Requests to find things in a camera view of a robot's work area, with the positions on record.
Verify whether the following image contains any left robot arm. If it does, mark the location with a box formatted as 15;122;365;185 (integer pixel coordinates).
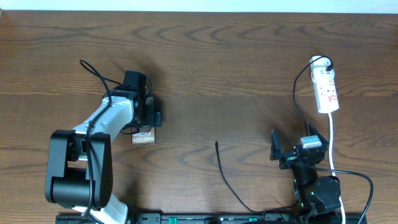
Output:
45;71;162;223

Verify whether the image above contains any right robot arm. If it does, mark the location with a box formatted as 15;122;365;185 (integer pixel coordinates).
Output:
270;124;341;223

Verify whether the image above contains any Galaxy S25 Ultra smartphone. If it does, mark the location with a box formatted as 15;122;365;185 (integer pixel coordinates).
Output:
131;128;156;145

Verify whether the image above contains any white power strip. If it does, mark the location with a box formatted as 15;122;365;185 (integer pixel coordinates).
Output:
310;55;339;114

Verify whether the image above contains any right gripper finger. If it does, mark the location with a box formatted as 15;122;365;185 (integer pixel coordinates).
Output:
270;129;281;161
308;123;329;147

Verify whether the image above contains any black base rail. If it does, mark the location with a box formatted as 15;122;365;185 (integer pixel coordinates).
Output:
55;212;361;224

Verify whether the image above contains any white power strip cord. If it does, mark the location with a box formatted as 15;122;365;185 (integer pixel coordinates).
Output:
328;112;346;224

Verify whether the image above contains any black charger cable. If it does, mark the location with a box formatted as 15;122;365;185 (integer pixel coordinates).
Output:
215;55;335;220

